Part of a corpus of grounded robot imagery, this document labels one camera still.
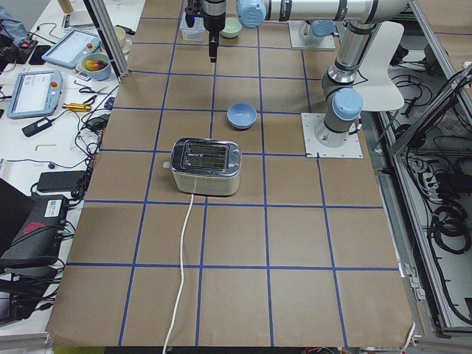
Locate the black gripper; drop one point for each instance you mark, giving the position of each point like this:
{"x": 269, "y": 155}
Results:
{"x": 212, "y": 20}

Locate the green bowl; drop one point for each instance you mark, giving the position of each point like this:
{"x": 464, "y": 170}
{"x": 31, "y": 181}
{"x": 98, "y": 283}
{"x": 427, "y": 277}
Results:
{"x": 232, "y": 28}

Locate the blue bowl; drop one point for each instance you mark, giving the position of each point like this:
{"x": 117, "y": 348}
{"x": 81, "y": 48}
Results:
{"x": 241, "y": 116}

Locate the silver robot arm with blue joints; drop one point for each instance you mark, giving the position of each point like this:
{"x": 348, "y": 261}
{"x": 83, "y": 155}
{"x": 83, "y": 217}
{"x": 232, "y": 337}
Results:
{"x": 363, "y": 17}

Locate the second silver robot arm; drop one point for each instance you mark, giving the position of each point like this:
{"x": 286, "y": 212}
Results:
{"x": 250, "y": 14}

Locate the bowl with fruit picture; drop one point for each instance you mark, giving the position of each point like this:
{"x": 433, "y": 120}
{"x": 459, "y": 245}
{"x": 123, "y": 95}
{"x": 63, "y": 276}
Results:
{"x": 97, "y": 66}

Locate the clear plastic food container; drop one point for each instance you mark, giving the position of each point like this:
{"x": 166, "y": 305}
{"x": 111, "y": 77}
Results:
{"x": 195, "y": 33}

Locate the white cup on saucer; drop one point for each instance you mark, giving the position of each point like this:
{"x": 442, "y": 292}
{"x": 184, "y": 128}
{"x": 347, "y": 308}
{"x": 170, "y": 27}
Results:
{"x": 124, "y": 40}

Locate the cream and chrome toaster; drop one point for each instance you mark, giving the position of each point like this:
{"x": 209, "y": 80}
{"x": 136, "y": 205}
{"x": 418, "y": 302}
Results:
{"x": 206, "y": 166}

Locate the black scissors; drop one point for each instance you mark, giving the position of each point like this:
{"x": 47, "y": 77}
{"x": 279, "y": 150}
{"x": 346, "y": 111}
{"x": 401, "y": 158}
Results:
{"x": 84, "y": 89}

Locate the teach pendant tablet far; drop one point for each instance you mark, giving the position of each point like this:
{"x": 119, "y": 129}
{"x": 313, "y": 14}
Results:
{"x": 72, "y": 47}

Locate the teach pendant tablet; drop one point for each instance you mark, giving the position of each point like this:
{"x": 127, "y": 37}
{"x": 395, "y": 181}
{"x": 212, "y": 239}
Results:
{"x": 72, "y": 47}
{"x": 35, "y": 94}

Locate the yellow screwdriver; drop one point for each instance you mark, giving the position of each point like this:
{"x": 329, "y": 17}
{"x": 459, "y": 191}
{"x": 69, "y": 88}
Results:
{"x": 77, "y": 107}

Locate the white chair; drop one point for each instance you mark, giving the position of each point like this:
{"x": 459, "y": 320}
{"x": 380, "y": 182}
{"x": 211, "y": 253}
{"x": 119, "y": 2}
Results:
{"x": 373, "y": 82}

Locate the black smartphone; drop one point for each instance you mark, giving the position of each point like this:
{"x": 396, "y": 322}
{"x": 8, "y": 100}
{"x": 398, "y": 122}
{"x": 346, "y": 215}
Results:
{"x": 36, "y": 57}

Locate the teach pendant tablet near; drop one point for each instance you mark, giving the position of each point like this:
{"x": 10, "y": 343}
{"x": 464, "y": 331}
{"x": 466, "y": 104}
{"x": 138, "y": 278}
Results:
{"x": 35, "y": 94}

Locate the black power adapter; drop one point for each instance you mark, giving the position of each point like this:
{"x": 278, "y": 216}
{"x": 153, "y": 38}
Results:
{"x": 37, "y": 126}

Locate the aluminium frame post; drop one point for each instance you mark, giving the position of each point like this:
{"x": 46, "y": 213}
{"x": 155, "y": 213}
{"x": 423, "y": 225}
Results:
{"x": 102, "y": 22}

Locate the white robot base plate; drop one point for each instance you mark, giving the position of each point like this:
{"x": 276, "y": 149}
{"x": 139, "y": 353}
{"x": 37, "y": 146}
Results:
{"x": 322, "y": 143}

